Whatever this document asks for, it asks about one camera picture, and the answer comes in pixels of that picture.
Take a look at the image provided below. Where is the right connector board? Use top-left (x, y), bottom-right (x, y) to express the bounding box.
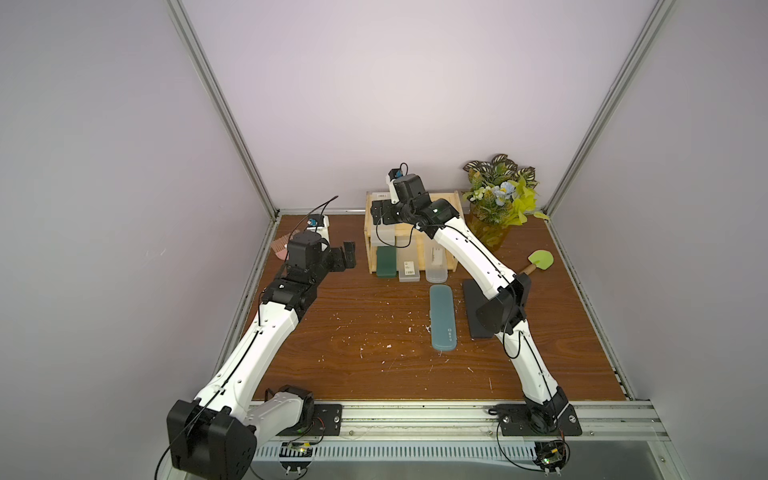
top-left (533, 440), bottom-right (570, 475)

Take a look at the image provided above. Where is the wooden two-tier shelf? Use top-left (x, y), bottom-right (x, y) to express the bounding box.
top-left (364, 191), bottom-right (464, 274)

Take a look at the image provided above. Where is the left connector board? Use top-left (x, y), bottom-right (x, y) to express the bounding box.
top-left (278, 441), bottom-right (315, 479)

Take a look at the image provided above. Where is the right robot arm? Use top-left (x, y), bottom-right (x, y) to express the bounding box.
top-left (371, 169), bottom-right (578, 435)

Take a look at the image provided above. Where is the connector board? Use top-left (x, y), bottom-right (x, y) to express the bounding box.
top-left (533, 440), bottom-right (570, 475)
top-left (278, 441), bottom-right (315, 479)

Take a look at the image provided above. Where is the pink hand brush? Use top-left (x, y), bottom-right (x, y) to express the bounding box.
top-left (271, 234), bottom-right (290, 261)

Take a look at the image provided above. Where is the dark green pencil case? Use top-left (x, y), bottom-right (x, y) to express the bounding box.
top-left (375, 246), bottom-right (398, 279)

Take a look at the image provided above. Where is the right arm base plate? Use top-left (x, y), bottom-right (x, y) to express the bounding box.
top-left (488, 403), bottom-right (583, 437)

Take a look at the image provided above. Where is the rounded translucent pencil case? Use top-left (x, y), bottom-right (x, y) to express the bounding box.
top-left (424, 241), bottom-right (448, 284)

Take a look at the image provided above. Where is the translucent labelled pencil case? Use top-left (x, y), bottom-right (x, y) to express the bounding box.
top-left (397, 244), bottom-right (421, 283)

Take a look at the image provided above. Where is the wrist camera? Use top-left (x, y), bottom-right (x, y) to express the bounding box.
top-left (387, 168), bottom-right (403, 204)
top-left (305, 214), bottom-right (330, 241)

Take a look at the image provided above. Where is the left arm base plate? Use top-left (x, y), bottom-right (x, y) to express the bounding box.
top-left (279, 403), bottom-right (343, 438)

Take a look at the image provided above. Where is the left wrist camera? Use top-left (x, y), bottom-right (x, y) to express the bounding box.
top-left (305, 214), bottom-right (330, 241)

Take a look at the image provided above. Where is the black pencil case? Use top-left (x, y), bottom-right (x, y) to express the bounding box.
top-left (462, 279), bottom-right (494, 340)

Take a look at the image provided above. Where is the tall translucent white pencil case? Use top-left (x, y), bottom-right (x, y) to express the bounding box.
top-left (370, 192), bottom-right (396, 247)

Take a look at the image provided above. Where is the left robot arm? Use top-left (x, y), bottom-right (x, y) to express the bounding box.
top-left (165, 228), bottom-right (357, 479)

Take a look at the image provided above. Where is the green spatula wooden handle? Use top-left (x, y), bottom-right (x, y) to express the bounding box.
top-left (520, 250), bottom-right (554, 275)

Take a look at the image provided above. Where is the amber vase with plants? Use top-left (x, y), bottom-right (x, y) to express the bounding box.
top-left (463, 154), bottom-right (549, 252)

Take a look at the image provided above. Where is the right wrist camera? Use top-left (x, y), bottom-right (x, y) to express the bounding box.
top-left (387, 168), bottom-right (403, 204)

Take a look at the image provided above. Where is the teal pencil case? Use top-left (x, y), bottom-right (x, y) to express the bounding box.
top-left (429, 284), bottom-right (457, 352)

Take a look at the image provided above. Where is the aluminium front rail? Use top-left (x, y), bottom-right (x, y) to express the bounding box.
top-left (176, 400), bottom-right (670, 443)

